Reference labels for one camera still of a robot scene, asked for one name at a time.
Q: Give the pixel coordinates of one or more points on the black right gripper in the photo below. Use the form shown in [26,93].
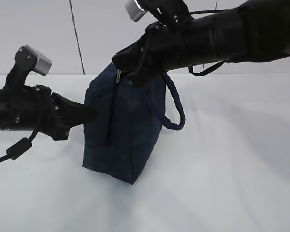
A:
[158,50]

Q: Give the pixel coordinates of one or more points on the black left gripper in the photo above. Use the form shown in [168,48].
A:
[50,113]

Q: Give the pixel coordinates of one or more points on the dark blue lunch bag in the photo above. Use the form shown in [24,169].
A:
[129,121]

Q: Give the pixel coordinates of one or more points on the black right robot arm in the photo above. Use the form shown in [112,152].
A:
[256,31]

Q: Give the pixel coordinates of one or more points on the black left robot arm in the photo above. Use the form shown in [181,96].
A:
[4,114]

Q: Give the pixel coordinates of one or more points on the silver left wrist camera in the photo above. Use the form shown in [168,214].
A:
[27,59]

